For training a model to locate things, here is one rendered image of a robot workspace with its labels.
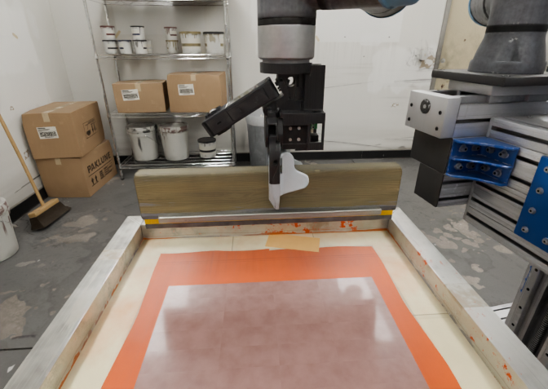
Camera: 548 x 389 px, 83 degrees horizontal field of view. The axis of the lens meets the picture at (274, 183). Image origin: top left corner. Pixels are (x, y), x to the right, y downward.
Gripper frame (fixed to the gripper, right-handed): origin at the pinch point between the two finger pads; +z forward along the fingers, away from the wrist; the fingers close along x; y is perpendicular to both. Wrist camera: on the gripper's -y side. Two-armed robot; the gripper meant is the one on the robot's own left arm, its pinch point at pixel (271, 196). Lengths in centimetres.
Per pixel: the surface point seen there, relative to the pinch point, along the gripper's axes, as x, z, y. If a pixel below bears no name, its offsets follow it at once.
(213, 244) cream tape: 7.6, 14.0, -11.2
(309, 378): -20.7, 14.1, 3.2
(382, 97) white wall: 321, 34, 149
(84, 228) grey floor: 174, 109, -138
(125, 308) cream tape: -8.2, 14.0, -22.6
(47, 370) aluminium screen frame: -20.2, 10.5, -25.9
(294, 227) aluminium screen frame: 10.2, 12.6, 5.4
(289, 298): -7.8, 14.1, 2.2
